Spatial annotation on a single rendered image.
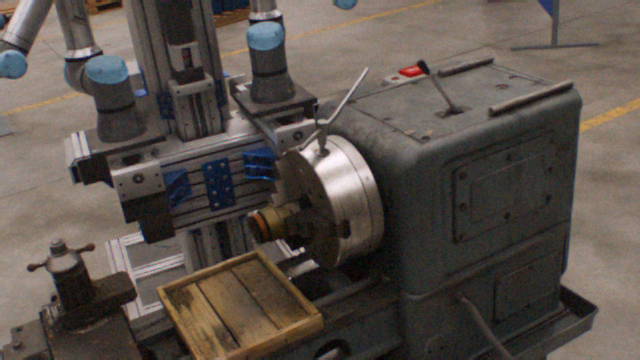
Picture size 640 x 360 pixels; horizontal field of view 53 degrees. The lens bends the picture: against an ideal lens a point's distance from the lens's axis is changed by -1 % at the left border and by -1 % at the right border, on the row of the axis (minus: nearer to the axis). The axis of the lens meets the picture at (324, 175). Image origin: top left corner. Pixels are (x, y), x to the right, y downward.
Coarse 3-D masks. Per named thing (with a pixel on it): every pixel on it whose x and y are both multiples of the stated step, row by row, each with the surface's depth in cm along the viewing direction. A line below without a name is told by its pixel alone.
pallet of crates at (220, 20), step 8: (216, 0) 820; (224, 0) 825; (232, 0) 832; (240, 0) 839; (248, 0) 847; (216, 8) 823; (224, 8) 829; (232, 8) 836; (240, 8) 842; (248, 8) 842; (216, 16) 814; (224, 16) 817; (232, 16) 818; (240, 16) 825; (216, 24) 807; (224, 24) 814
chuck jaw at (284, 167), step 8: (280, 160) 158; (288, 160) 159; (272, 168) 160; (280, 168) 157; (288, 168) 158; (280, 176) 157; (288, 176) 158; (296, 176) 158; (272, 184) 158; (280, 184) 157; (288, 184) 157; (296, 184) 158; (280, 192) 156; (288, 192) 157; (296, 192) 158; (304, 192) 158; (272, 200) 155; (280, 200) 156; (288, 200) 156; (296, 200) 160
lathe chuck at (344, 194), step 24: (312, 144) 156; (312, 168) 148; (336, 168) 149; (312, 192) 153; (336, 192) 146; (360, 192) 148; (336, 216) 146; (360, 216) 148; (312, 240) 163; (336, 240) 149; (360, 240) 151; (336, 264) 154
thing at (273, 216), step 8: (264, 208) 154; (272, 208) 154; (280, 208) 155; (248, 216) 154; (256, 216) 152; (264, 216) 152; (272, 216) 152; (280, 216) 152; (248, 224) 156; (256, 224) 151; (264, 224) 151; (272, 224) 151; (280, 224) 152; (256, 232) 156; (264, 232) 151; (272, 232) 152; (280, 232) 153; (256, 240) 155; (264, 240) 152; (272, 240) 153
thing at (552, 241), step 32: (512, 256) 172; (544, 256) 181; (448, 288) 164; (480, 288) 172; (512, 288) 178; (544, 288) 186; (416, 320) 164; (448, 320) 170; (512, 320) 185; (544, 320) 191; (416, 352) 169; (448, 352) 175; (480, 352) 181
